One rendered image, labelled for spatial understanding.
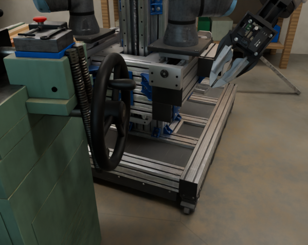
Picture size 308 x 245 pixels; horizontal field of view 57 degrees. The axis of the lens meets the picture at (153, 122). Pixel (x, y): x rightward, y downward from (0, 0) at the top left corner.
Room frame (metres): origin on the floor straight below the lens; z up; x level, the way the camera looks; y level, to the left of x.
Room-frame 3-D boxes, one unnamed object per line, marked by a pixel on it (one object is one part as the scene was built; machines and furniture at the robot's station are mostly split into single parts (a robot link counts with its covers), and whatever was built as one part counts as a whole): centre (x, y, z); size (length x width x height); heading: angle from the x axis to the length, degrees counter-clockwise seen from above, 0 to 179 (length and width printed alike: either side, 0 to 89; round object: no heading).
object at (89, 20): (1.42, 0.34, 0.87); 0.15 x 0.15 x 0.10
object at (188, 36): (1.23, -0.12, 0.87); 0.15 x 0.15 x 0.10
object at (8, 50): (0.65, 0.34, 0.95); 0.09 x 0.07 x 0.09; 172
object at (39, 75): (0.64, 0.24, 0.91); 0.15 x 0.14 x 0.09; 172
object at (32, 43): (0.65, 0.24, 0.99); 0.13 x 0.11 x 0.06; 172
